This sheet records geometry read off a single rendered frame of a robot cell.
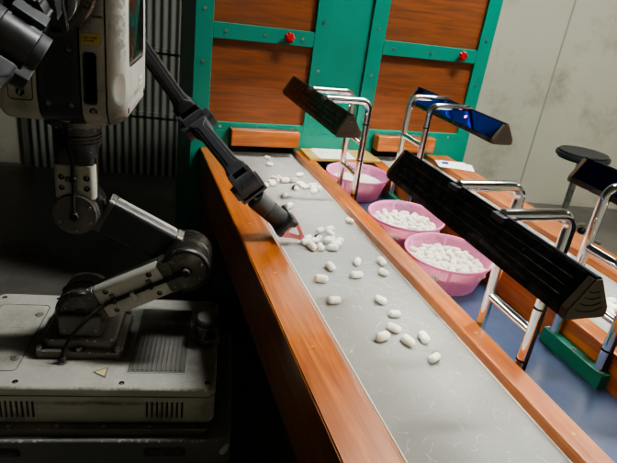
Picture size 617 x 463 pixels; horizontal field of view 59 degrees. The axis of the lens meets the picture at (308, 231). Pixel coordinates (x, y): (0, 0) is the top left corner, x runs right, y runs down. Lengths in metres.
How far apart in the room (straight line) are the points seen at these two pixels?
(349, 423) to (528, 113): 3.99
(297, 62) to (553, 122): 2.92
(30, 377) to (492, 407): 1.09
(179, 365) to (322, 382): 0.58
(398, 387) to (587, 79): 4.06
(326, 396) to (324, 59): 1.68
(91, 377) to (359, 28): 1.73
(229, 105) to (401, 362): 1.49
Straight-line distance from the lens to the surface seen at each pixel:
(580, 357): 1.49
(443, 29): 2.67
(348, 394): 1.05
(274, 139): 2.37
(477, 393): 1.19
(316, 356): 1.13
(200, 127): 1.73
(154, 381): 1.50
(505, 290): 1.71
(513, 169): 4.86
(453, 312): 1.38
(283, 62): 2.39
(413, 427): 1.06
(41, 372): 1.57
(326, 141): 2.51
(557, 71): 4.80
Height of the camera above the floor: 1.44
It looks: 24 degrees down
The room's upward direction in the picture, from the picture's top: 8 degrees clockwise
